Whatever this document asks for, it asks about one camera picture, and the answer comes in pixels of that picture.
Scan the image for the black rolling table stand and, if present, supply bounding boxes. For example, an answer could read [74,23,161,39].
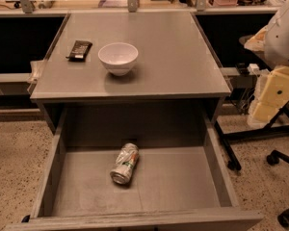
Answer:
[215,106,289,171]

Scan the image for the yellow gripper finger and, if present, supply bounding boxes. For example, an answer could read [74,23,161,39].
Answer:
[254,65,289,108]
[249,100,278,123]

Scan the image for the grey cabinet counter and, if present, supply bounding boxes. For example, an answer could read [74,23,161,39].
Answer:
[29,11,233,135]

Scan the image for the grey open top drawer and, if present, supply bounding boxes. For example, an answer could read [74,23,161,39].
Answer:
[5,103,262,231]

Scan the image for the white power adapter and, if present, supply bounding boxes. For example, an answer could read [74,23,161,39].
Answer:
[248,64,259,75]

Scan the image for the black office chair base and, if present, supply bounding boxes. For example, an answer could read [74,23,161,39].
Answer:
[266,149,289,229]

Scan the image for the silver green 7up can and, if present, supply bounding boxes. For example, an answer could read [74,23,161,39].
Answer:
[110,143,139,185]

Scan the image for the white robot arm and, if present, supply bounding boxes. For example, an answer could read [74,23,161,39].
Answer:
[244,0,289,128]

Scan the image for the white ceramic bowl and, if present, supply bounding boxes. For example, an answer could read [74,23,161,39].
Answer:
[98,42,139,76]

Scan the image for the dark brown snack bar packet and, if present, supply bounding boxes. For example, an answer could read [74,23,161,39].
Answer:
[66,40,92,62]

